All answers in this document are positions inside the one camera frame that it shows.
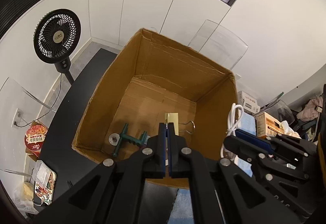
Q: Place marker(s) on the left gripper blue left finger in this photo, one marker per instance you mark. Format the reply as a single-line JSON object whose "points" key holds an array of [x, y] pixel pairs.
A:
{"points": [[161, 147]]}

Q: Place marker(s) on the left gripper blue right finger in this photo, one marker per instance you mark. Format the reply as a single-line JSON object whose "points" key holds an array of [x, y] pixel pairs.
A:
{"points": [[172, 148]]}

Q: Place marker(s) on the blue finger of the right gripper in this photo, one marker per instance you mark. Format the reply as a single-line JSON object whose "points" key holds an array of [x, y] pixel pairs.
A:
{"points": [[233, 146], [253, 138]]}

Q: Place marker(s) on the gold binder clip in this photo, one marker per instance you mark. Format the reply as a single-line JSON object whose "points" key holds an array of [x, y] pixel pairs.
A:
{"points": [[175, 121]]}

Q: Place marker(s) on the green toy stool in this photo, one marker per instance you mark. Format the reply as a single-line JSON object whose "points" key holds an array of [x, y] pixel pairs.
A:
{"points": [[123, 136]]}

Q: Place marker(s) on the silver round tape reel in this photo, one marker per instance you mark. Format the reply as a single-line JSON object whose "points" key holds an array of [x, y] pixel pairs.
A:
{"points": [[114, 139]]}

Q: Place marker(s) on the orange white cardboard box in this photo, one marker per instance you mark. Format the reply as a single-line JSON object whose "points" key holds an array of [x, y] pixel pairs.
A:
{"points": [[268, 126]]}

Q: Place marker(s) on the white small carton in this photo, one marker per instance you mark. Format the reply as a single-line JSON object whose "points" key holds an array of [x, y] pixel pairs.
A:
{"points": [[249, 104]]}

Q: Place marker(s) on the large cardboard box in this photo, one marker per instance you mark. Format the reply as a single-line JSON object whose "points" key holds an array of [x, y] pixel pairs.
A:
{"points": [[150, 77]]}

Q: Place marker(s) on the blue white checkered blanket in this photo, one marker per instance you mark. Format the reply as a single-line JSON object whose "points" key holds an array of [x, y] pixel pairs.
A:
{"points": [[182, 208]]}

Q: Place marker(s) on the clear acrylic chair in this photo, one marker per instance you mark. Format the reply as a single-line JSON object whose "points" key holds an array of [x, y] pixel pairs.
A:
{"points": [[19, 108], [219, 44]]}

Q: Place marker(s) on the colourful snack packet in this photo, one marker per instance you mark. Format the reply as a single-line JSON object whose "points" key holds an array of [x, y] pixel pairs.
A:
{"points": [[44, 182]]}

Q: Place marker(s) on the red instant noodle cup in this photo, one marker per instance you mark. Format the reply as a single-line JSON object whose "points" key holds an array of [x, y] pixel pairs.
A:
{"points": [[34, 138]]}

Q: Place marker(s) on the black standing fan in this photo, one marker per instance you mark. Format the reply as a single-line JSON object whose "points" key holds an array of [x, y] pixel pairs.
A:
{"points": [[56, 37]]}

